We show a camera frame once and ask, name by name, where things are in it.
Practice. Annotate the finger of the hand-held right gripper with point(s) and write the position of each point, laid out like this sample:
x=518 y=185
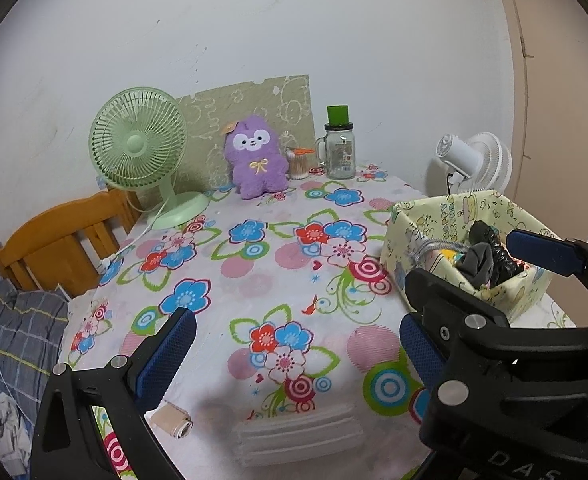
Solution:
x=543 y=252
x=453 y=305

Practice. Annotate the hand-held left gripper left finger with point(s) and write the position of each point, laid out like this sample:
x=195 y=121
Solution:
x=166 y=355

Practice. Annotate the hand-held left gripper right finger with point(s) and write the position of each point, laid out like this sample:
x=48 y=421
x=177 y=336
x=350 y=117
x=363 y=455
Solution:
x=418 y=350

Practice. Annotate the grey sock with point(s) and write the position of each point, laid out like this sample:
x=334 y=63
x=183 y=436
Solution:
x=476 y=265

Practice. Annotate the black sock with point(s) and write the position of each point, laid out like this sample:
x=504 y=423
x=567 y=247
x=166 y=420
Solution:
x=496 y=255

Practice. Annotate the yellow patterned soft item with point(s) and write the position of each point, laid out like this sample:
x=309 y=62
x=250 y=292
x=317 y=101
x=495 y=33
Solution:
x=448 y=257

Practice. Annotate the yellow printed storage box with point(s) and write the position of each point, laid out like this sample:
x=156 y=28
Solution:
x=396 y=240

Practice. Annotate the beige rolled bandage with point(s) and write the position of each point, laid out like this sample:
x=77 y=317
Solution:
x=171 y=417

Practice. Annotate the white standing fan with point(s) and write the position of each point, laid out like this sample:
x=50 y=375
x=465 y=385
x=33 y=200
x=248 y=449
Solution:
x=488 y=160

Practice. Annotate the beige door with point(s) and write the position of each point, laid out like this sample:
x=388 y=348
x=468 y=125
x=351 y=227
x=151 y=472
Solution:
x=563 y=135

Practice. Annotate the grey plaid bedding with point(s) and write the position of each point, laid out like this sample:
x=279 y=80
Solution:
x=24 y=340

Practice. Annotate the floral tablecloth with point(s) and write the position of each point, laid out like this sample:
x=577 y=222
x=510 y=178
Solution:
x=284 y=270

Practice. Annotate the white pleated face masks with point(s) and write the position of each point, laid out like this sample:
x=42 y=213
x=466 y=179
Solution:
x=299 y=435

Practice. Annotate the white crumpled cloth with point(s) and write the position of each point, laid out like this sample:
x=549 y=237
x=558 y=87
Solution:
x=4 y=425

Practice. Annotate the glass jar mug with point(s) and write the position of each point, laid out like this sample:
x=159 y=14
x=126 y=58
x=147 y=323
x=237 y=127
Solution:
x=339 y=157

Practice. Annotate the purple plush toy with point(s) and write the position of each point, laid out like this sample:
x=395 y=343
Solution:
x=256 y=170

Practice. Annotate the clear cotton swab jar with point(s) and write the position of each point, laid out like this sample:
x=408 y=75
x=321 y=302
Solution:
x=299 y=166

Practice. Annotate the green desk fan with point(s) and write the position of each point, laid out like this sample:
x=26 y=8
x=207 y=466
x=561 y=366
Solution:
x=134 y=142

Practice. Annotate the green plastic cup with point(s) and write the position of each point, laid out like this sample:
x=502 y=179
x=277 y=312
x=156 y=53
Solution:
x=338 y=115

